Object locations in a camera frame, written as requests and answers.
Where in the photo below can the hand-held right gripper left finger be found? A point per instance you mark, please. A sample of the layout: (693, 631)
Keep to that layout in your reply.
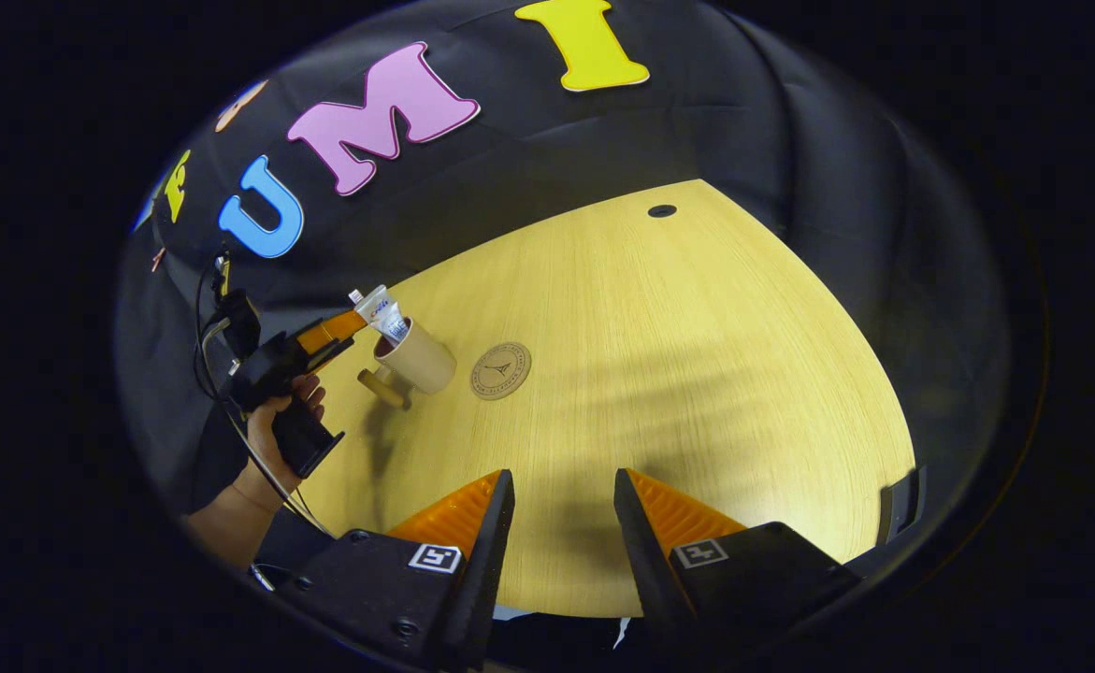
(486, 561)

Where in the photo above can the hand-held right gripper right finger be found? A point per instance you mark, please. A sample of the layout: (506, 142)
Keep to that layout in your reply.
(645, 561)

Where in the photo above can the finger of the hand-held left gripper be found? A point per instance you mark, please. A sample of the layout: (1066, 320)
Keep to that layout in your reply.
(332, 355)
(332, 329)

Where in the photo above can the white toothpaste tube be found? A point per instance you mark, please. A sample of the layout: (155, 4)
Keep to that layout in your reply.
(383, 313)

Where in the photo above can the beige cup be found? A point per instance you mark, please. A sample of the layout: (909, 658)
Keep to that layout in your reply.
(421, 360)

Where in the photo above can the round brown coaster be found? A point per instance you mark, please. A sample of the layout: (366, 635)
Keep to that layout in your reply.
(500, 370)

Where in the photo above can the wooden desktop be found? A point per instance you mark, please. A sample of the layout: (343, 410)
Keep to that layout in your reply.
(678, 374)

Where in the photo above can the copper clip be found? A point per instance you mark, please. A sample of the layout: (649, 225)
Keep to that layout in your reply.
(158, 259)

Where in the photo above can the black backdrop cloth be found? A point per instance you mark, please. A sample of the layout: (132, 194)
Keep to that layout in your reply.
(697, 121)

